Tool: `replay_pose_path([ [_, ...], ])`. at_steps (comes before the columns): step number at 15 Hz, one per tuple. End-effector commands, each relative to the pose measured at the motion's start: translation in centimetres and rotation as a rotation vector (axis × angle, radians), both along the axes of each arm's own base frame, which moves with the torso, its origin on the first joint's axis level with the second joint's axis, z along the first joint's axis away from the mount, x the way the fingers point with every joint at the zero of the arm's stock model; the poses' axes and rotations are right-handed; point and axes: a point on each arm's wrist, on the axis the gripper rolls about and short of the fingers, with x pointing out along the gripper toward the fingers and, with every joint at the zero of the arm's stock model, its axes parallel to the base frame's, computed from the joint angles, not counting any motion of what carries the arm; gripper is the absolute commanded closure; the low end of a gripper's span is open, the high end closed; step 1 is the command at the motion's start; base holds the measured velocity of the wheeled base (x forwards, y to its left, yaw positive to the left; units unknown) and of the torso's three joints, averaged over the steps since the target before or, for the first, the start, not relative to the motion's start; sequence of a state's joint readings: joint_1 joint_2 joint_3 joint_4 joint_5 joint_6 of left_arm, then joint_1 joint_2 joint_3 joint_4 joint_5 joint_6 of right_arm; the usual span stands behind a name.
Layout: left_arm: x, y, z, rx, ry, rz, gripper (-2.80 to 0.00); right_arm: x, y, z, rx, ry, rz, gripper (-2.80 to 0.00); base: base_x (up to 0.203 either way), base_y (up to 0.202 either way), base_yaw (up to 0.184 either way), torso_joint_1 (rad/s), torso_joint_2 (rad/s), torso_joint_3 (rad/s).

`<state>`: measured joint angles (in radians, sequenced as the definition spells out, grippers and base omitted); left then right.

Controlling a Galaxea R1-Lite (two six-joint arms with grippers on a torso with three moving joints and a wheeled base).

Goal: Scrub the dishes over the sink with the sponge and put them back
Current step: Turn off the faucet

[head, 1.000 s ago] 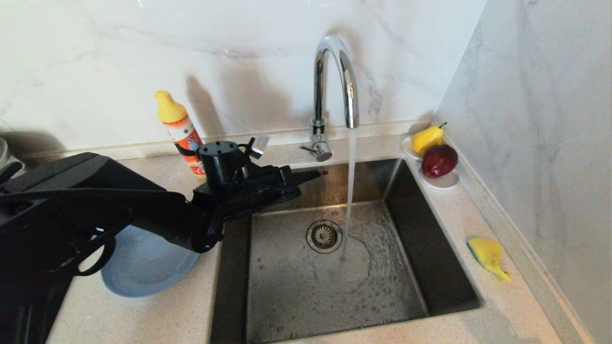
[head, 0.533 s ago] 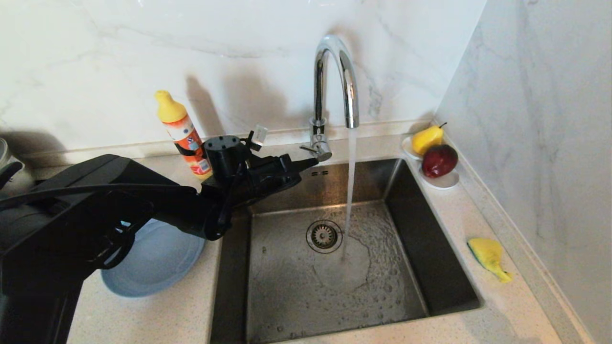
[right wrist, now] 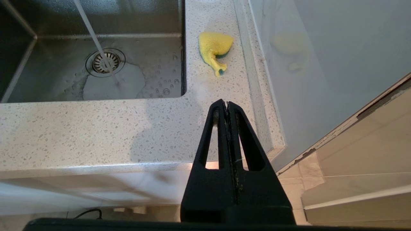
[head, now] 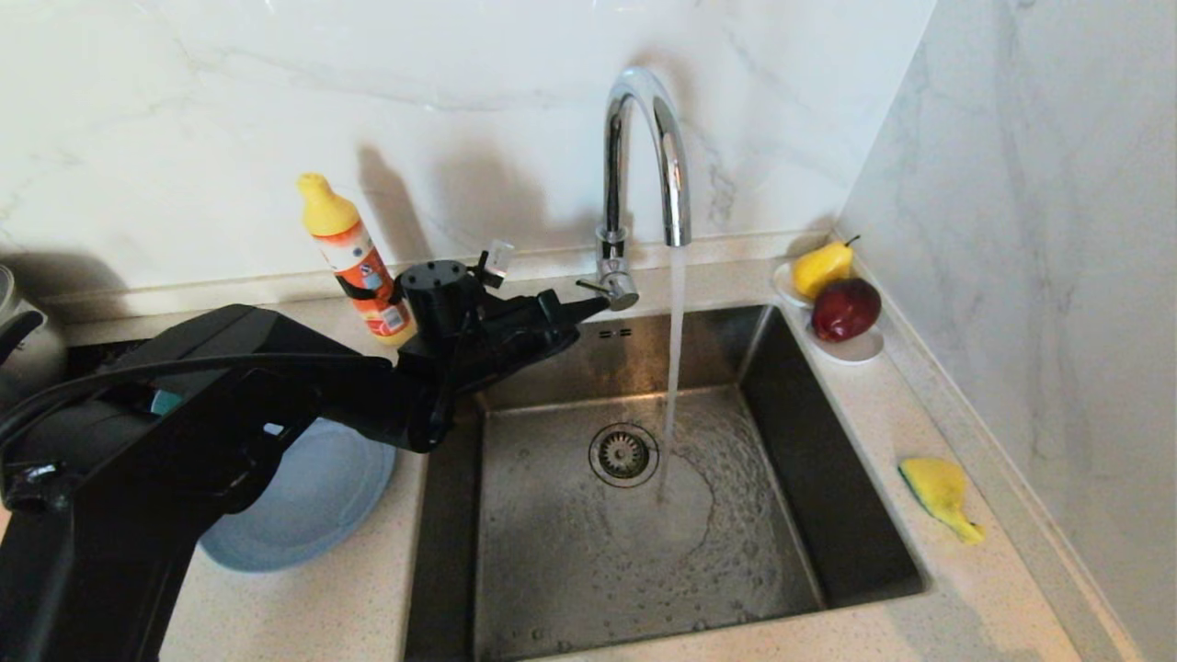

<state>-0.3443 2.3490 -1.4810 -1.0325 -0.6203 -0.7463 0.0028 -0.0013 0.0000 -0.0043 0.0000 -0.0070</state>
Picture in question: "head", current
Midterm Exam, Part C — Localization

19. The chrome gooseneck faucet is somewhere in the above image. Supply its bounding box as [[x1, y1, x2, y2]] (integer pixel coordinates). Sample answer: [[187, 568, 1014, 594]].
[[577, 66, 692, 312]]

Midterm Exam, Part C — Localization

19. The orange yellow-capped detergent bottle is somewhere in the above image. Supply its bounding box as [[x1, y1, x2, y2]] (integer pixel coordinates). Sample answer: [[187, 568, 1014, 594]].
[[296, 173, 417, 347]]

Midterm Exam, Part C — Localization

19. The blue-grey plate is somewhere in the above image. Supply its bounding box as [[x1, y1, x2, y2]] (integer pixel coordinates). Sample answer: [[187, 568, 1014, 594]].
[[198, 418, 398, 574]]

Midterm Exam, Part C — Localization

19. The yellow sponge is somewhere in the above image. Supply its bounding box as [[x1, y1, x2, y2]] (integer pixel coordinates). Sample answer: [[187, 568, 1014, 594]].
[[898, 457, 985, 545]]

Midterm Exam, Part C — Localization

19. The stainless steel sink basin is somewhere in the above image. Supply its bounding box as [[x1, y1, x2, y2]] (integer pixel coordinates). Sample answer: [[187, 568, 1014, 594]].
[[403, 304, 926, 662]]

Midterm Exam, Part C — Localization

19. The round metal drain strainer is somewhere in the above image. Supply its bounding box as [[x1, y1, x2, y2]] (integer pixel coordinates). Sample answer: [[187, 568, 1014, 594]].
[[588, 423, 660, 488]]

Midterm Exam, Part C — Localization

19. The small white dish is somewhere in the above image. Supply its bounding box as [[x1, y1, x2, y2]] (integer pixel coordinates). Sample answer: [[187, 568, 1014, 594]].
[[807, 315, 885, 365], [771, 262, 817, 307]]

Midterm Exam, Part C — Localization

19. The yellow pear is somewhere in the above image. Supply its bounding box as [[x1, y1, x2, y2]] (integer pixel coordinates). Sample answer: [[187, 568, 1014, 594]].
[[793, 235, 860, 300]]

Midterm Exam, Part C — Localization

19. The dark red apple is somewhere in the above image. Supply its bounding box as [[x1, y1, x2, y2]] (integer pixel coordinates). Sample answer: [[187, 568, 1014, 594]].
[[811, 278, 882, 343]]

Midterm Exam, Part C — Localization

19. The silver pot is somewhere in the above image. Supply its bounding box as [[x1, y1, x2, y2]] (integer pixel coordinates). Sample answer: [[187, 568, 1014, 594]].
[[0, 267, 67, 405]]

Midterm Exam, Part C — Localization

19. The clear-cased left wrist camera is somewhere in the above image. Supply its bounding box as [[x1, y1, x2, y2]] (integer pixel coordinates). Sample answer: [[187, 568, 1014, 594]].
[[476, 239, 516, 288]]

